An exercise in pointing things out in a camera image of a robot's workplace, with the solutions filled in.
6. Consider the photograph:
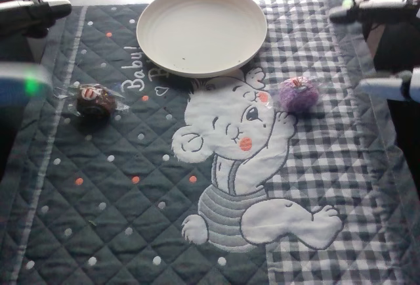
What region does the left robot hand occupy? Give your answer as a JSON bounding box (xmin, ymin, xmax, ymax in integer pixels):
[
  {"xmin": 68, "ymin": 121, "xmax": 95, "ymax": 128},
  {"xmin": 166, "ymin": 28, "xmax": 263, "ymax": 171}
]
[{"xmin": 0, "ymin": 0, "xmax": 73, "ymax": 39}]

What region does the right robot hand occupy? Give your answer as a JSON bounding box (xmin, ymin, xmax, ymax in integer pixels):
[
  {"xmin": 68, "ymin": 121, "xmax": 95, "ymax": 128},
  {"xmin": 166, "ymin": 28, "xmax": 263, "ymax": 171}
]
[{"xmin": 329, "ymin": 0, "xmax": 420, "ymax": 25}]

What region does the brown candy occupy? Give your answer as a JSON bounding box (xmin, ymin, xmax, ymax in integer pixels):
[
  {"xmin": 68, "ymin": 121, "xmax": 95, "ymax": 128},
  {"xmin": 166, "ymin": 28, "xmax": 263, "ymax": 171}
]
[{"xmin": 54, "ymin": 81, "xmax": 131, "ymax": 125}]

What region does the purple candy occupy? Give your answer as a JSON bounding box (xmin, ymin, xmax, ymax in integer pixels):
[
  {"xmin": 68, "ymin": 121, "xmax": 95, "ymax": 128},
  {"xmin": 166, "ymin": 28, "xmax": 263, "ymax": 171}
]
[{"xmin": 267, "ymin": 75, "xmax": 324, "ymax": 116}]

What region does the white round plate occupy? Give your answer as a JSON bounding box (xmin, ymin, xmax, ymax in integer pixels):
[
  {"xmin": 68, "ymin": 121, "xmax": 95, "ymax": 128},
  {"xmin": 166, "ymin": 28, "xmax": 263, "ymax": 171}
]
[{"xmin": 136, "ymin": 0, "xmax": 268, "ymax": 79}]

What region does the grey quilt with bear print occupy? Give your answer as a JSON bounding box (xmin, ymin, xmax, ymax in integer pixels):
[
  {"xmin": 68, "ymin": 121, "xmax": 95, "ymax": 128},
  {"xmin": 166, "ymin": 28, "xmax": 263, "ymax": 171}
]
[{"xmin": 0, "ymin": 0, "xmax": 420, "ymax": 285}]

